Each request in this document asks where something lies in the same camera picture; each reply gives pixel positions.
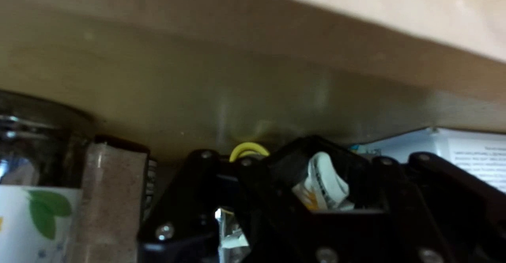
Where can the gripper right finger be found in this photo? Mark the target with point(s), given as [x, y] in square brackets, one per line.
[435, 199]

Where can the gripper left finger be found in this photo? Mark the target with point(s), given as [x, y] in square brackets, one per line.
[185, 199]

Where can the white and yellow packet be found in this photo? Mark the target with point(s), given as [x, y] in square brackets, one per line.
[324, 184]

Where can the wooden cupboard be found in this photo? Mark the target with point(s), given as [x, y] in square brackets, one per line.
[237, 57]

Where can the white printed box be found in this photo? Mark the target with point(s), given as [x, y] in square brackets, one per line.
[470, 152]

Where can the silver foil packet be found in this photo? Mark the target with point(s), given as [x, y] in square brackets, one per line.
[231, 239]

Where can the glass jar with leaf label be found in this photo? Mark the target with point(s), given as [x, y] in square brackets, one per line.
[31, 184]

